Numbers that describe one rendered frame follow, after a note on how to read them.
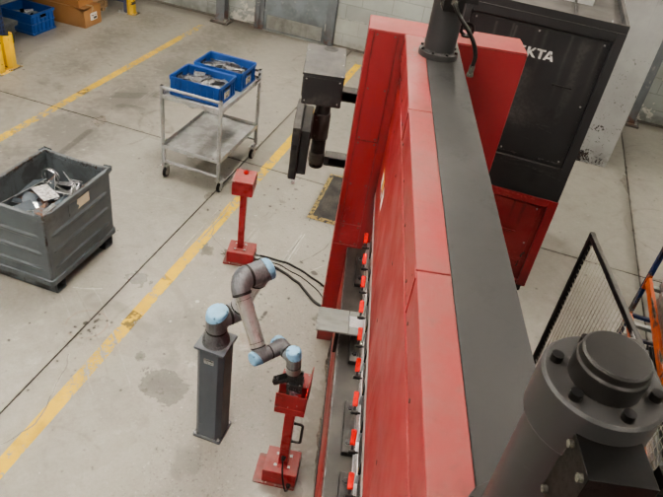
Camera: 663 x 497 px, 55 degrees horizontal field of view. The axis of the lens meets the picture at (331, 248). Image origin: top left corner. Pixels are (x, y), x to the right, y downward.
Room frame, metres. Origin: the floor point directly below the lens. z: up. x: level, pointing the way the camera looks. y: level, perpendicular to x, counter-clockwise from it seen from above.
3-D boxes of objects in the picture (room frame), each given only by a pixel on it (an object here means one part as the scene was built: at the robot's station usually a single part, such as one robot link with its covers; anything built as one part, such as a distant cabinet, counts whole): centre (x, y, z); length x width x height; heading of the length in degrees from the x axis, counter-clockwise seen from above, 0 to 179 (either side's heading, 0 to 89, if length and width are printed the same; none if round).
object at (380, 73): (3.53, -0.42, 1.15); 0.85 x 0.25 x 2.30; 91
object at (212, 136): (5.58, 1.35, 0.47); 0.90 x 0.66 x 0.95; 168
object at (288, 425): (2.24, 0.07, 0.39); 0.05 x 0.05 x 0.54; 87
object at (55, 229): (3.81, 2.14, 0.36); 0.80 x 0.60 x 0.72; 168
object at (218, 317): (2.47, 0.53, 0.94); 0.13 x 0.12 x 0.14; 134
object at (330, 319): (2.55, -0.12, 1.00); 0.26 x 0.18 x 0.01; 91
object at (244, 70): (5.83, 1.29, 0.92); 0.50 x 0.36 x 0.18; 78
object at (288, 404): (2.24, 0.07, 0.75); 0.20 x 0.16 x 0.18; 177
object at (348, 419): (1.95, -0.22, 0.89); 0.30 x 0.05 x 0.03; 1
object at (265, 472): (2.24, 0.10, 0.06); 0.25 x 0.20 x 0.12; 87
